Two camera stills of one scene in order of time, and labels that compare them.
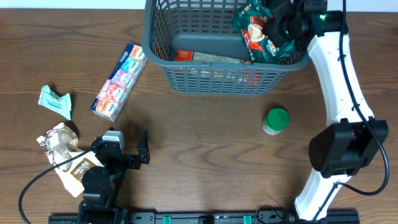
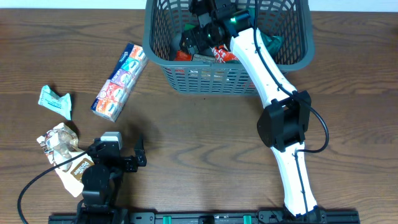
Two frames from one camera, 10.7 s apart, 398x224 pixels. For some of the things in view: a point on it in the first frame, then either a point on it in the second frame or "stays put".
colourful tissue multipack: (119, 82) stays put
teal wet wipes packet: (61, 105) stays put
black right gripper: (272, 28) -> (197, 35)
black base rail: (115, 216) stays put
